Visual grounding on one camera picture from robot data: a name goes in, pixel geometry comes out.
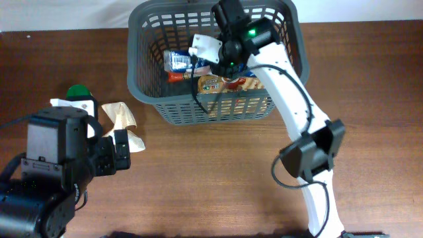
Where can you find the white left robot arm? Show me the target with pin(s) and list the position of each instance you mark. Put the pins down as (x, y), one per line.
(65, 151)

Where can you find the green lid beige jar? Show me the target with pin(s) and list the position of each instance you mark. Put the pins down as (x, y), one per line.
(78, 91)

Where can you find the orange biscuit packet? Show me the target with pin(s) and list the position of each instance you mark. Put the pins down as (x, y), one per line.
(174, 77)

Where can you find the yellow coffee sachet bag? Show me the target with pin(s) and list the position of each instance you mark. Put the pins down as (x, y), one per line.
(212, 84)

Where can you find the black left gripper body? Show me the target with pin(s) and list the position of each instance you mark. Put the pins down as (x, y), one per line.
(103, 161)

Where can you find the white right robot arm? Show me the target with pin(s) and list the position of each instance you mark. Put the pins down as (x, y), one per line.
(237, 37)

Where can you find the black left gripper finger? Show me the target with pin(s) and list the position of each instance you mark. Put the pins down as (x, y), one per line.
(122, 148)
(87, 103)

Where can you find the beige paper bag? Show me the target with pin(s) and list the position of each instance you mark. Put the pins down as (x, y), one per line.
(122, 118)

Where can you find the blue toothpaste box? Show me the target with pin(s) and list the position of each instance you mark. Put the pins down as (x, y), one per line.
(181, 62)

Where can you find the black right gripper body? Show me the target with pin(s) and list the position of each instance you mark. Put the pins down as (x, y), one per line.
(227, 65)

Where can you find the grey plastic basket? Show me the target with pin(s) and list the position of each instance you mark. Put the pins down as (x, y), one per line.
(157, 26)

